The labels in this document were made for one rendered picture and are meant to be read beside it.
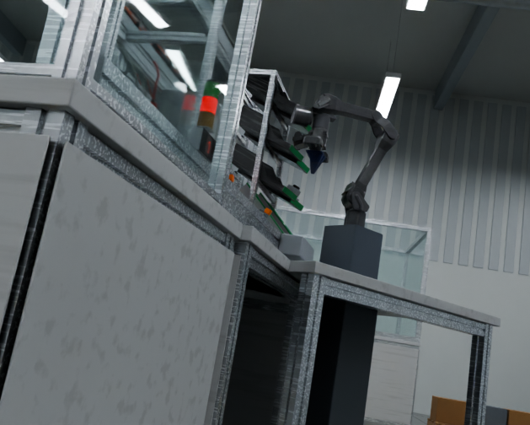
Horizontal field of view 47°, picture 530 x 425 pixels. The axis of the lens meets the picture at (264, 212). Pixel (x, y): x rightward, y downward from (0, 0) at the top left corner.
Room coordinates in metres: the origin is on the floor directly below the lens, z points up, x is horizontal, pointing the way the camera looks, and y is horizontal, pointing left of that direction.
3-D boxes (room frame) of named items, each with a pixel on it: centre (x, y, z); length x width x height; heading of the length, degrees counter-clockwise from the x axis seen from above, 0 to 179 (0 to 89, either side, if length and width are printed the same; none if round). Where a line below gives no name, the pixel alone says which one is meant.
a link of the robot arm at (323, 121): (1.95, -0.14, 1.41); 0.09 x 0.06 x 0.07; 100
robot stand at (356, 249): (1.97, -0.30, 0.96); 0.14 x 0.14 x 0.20; 39
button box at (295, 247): (1.81, -0.12, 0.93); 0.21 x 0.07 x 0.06; 165
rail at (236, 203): (1.64, -0.01, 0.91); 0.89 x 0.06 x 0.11; 165
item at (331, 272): (2.01, -0.27, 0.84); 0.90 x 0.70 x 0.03; 129
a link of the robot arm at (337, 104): (1.97, -0.25, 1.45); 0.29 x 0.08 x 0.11; 100
